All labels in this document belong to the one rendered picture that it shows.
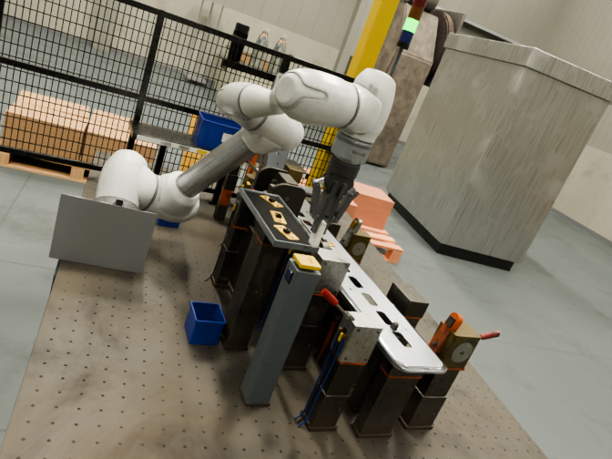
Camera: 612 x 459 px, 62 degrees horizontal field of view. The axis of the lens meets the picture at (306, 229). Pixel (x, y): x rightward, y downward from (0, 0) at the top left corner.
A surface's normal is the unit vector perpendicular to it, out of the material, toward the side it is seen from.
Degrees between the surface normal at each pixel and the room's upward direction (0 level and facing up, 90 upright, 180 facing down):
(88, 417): 0
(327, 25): 90
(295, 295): 90
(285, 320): 90
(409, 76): 92
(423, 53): 64
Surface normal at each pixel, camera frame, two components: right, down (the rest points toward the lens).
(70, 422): 0.33, -0.88
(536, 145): 0.22, 0.42
